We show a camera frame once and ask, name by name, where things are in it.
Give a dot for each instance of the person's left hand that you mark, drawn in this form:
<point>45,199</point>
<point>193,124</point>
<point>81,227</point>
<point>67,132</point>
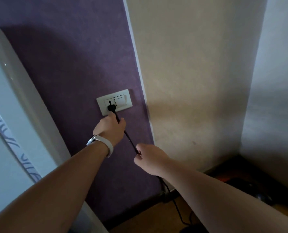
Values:
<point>110,129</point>

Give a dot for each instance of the person's right hand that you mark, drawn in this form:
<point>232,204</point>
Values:
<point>153,160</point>

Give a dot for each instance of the person's left forearm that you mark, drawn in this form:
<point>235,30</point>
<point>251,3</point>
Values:
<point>49,191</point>

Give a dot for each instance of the person's right forearm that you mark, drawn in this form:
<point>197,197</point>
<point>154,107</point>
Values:
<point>219,201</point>

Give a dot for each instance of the white wrist watch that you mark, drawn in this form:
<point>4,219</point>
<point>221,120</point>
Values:
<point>107,143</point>

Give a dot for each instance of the black trousers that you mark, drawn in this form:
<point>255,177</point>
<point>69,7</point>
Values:
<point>192,230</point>

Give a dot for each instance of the white wall socket with switch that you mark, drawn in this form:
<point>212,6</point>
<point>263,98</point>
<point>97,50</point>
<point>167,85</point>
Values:
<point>120,100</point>

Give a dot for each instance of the white bed frame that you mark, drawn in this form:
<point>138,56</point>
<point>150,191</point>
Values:
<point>3,94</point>

